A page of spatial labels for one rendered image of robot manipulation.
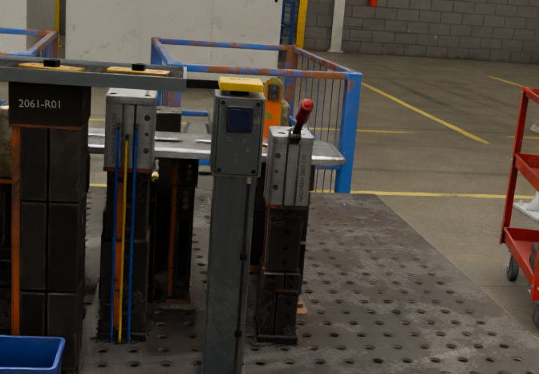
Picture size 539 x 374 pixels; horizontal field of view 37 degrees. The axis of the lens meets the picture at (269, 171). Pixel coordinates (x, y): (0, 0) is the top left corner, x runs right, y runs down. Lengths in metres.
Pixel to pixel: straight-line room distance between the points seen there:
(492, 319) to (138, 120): 0.78
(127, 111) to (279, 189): 0.27
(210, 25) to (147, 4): 0.73
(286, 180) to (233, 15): 8.14
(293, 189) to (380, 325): 0.35
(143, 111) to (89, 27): 8.06
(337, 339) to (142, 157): 0.47
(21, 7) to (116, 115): 8.07
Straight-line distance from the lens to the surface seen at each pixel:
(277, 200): 1.33
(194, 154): 1.42
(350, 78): 3.40
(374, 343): 1.46
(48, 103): 1.13
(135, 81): 1.09
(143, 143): 1.29
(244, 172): 1.15
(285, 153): 1.31
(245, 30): 9.46
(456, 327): 1.58
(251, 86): 1.13
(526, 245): 4.01
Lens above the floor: 1.30
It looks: 13 degrees down
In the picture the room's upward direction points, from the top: 4 degrees clockwise
